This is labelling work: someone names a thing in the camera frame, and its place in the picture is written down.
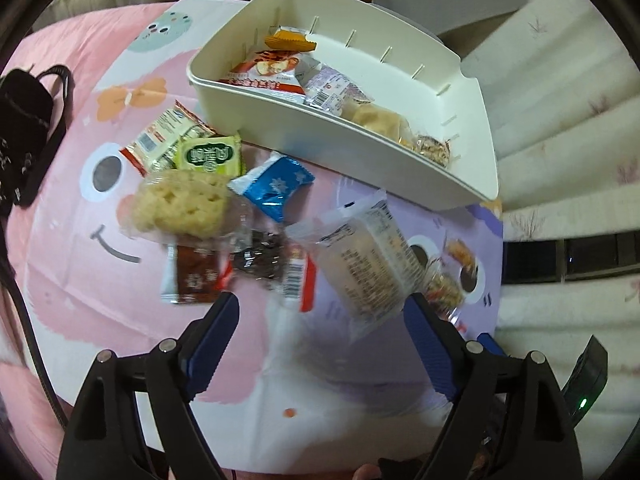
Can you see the red white barcode packet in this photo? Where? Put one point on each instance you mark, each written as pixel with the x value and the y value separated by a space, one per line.
pixel 300 280

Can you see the yellow puffed snack packet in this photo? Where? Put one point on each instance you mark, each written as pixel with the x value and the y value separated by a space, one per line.
pixel 380 122

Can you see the blue snack packet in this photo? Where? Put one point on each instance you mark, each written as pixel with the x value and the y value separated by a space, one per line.
pixel 275 185

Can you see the brown and white snack packet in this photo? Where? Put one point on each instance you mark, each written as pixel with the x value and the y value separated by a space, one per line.
pixel 195 275

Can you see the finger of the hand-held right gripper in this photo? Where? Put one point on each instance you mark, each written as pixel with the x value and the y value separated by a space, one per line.
pixel 491 344

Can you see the clear mixed nut packet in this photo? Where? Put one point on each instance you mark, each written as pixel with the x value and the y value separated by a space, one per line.
pixel 442 287

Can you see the dark chocolate snack packet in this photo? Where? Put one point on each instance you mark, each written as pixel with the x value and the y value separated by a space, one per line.
pixel 260 257

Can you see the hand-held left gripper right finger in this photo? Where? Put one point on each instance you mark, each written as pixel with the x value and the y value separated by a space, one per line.
pixel 432 350

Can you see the dark window frame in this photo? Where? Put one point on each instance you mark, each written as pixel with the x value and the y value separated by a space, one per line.
pixel 575 260

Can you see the black shoulder bag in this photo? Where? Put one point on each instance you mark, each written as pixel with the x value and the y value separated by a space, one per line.
pixel 25 130

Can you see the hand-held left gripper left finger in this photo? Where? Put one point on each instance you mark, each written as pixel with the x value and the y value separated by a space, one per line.
pixel 212 350

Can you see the orange and white snack bar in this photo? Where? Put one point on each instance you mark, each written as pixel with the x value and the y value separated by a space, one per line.
pixel 290 40

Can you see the clear rice cake packet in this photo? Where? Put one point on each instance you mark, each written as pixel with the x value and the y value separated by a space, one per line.
pixel 175 205

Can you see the red green cracker packet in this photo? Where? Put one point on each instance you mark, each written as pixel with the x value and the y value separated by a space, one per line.
pixel 160 140

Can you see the white plastic storage box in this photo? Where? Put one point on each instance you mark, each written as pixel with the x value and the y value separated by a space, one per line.
pixel 400 160

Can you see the red apple print packet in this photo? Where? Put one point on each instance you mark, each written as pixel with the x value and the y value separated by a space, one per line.
pixel 265 72

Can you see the nut packet with red edge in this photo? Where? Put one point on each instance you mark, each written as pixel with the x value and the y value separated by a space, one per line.
pixel 432 150

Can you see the green snack packet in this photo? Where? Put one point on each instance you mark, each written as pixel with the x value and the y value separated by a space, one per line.
pixel 207 157

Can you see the large clear bread packet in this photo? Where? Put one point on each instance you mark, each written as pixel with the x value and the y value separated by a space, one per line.
pixel 360 265

